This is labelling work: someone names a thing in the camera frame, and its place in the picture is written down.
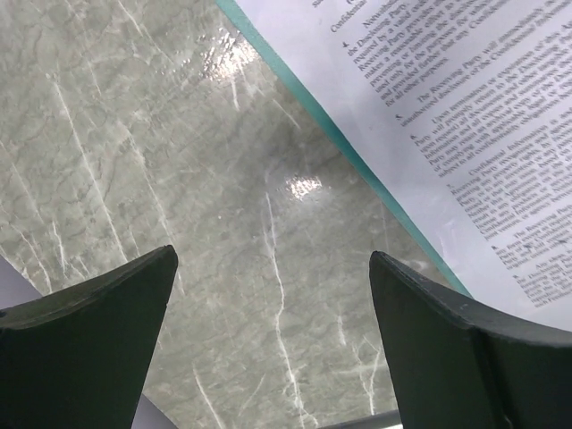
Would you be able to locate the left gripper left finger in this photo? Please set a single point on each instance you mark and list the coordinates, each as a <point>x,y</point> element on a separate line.
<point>79,357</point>

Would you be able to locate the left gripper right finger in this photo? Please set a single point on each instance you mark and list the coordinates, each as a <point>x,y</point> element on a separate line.
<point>457,363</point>

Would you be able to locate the teal file folder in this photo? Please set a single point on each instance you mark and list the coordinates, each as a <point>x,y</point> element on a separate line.
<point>238,18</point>

